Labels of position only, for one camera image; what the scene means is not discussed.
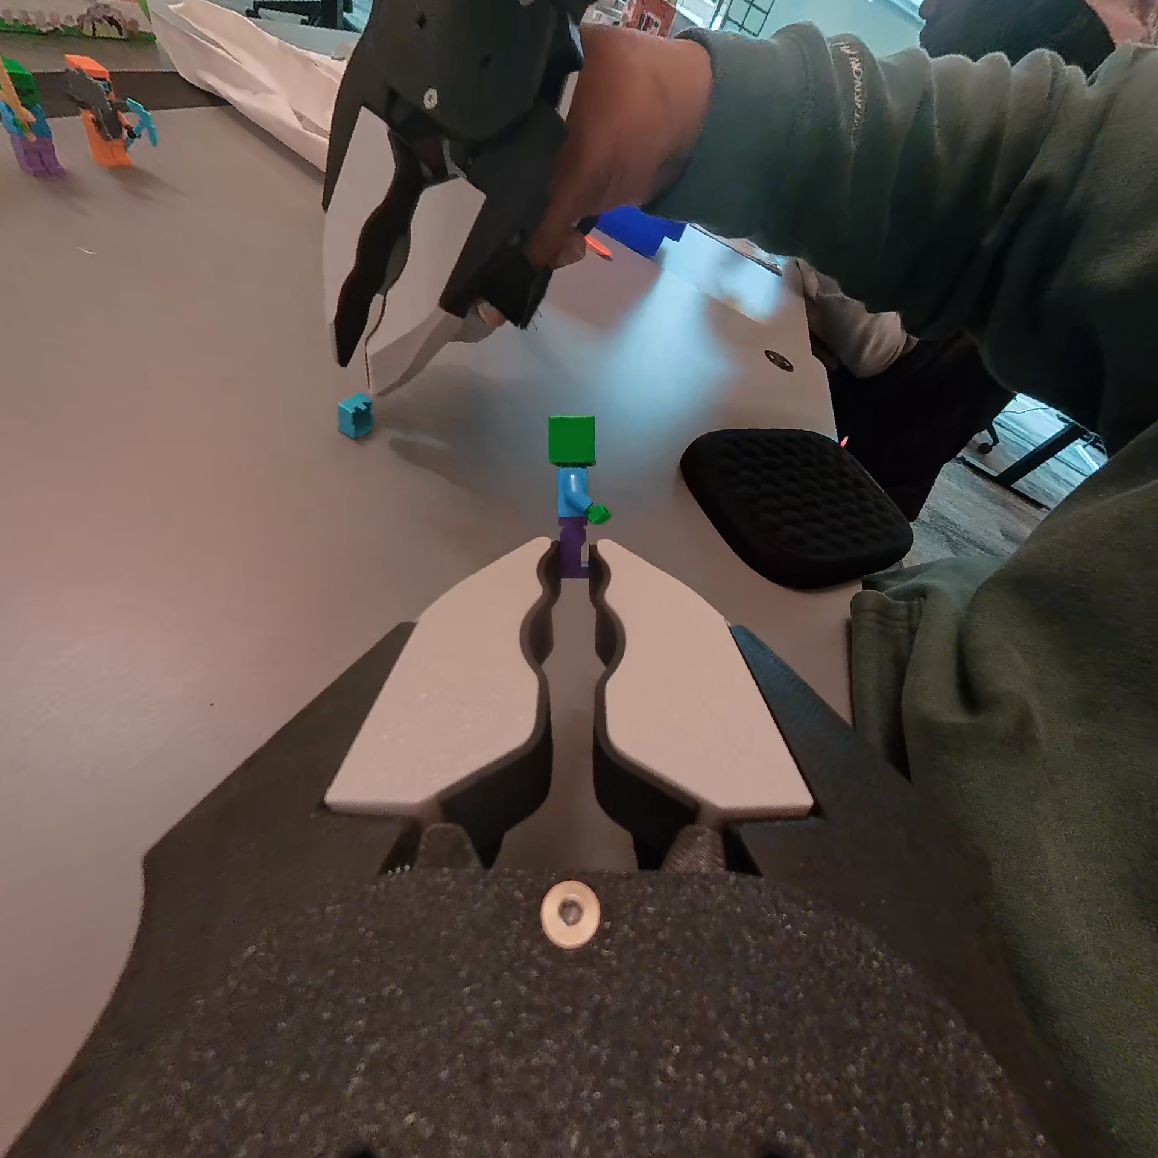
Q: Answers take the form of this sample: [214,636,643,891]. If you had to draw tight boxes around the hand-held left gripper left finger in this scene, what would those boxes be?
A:
[322,535,555,864]

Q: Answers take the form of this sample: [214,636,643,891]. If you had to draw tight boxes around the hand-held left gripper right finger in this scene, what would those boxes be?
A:
[588,541,813,864]

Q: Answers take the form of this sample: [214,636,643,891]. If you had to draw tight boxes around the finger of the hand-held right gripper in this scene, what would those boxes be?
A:
[366,177,493,400]
[321,106,425,371]

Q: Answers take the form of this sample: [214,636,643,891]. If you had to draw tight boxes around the grey desk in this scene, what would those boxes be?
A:
[0,40,855,1132]

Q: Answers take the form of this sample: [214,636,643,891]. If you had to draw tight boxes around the person's right hand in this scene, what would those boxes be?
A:
[522,25,718,270]

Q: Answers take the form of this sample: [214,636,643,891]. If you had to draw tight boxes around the white paper bag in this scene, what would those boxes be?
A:
[166,0,362,174]

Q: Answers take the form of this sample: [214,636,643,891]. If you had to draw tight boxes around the blue plastic bin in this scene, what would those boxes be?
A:
[596,207,689,263]

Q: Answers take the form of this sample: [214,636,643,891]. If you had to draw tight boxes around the black mesh wrist rest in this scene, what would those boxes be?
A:
[679,427,915,592]

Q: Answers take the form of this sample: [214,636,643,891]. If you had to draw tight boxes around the orange toy figure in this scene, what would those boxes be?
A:
[63,54,159,170]

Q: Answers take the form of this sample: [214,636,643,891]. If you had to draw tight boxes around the toy set cardboard box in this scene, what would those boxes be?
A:
[0,0,157,44]

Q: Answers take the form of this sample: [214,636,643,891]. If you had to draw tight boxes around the green toy figure purple legs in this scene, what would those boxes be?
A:
[0,57,66,179]

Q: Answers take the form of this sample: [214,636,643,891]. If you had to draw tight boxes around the person's green hoodie torso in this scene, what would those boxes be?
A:
[850,434,1158,1158]

